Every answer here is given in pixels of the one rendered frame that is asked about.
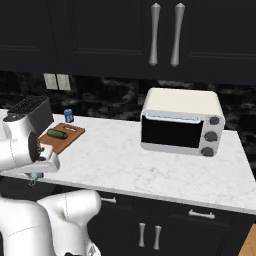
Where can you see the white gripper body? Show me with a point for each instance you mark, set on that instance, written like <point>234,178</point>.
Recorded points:
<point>50,164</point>

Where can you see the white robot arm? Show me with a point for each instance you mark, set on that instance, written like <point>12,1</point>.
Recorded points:
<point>20,220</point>

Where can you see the green cucumber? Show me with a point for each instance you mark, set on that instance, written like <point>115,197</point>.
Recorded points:
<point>57,134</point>

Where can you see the wooden cutting board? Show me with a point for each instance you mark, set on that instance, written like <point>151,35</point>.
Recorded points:
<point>68,136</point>

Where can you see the blue drink can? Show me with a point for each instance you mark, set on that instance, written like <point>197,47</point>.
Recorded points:
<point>69,116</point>

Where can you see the black knife block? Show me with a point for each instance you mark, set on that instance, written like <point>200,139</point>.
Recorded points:
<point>38,111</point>

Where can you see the black drawer front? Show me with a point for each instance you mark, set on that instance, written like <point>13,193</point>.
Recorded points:
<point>200,215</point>
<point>123,203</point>

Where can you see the black base cupboard door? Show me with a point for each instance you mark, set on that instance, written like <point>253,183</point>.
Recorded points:
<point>193,241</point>
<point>123,238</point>

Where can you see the white toaster oven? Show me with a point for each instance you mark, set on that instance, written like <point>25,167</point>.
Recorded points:
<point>181,121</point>

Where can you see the white wall socket plate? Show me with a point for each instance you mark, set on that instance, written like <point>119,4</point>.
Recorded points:
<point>63,82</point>
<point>50,81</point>

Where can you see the black wall cupboard door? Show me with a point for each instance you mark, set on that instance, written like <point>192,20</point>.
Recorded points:
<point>216,36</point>
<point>26,33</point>
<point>106,33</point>

